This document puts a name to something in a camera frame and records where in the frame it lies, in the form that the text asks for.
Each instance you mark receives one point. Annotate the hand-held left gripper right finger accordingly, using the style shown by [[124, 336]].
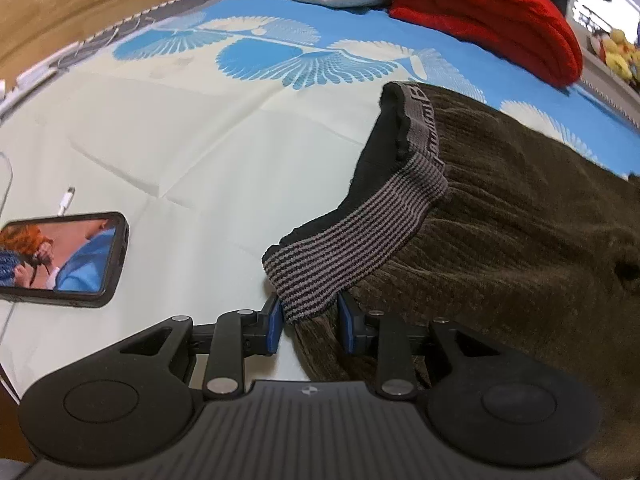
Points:
[[347, 326]]

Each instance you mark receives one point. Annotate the red folded blanket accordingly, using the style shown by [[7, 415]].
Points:
[[475, 10]]

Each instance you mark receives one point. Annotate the white charger plug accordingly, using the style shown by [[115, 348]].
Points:
[[32, 76]]

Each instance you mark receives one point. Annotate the black window railing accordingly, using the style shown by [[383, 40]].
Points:
[[592, 12]]

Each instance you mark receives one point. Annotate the black smartphone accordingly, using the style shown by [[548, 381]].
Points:
[[75, 260]]

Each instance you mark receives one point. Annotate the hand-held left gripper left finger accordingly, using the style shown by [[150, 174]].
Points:
[[273, 326]]

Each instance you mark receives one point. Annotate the pile of plush toys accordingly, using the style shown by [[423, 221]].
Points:
[[620, 55]]

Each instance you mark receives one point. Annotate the person's left leg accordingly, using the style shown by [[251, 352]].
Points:
[[12, 469]]

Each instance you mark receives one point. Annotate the wooden bed frame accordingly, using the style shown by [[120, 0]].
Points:
[[75, 0]]

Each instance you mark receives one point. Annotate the blue cream printed bedsheet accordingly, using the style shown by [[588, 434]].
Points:
[[200, 135]]

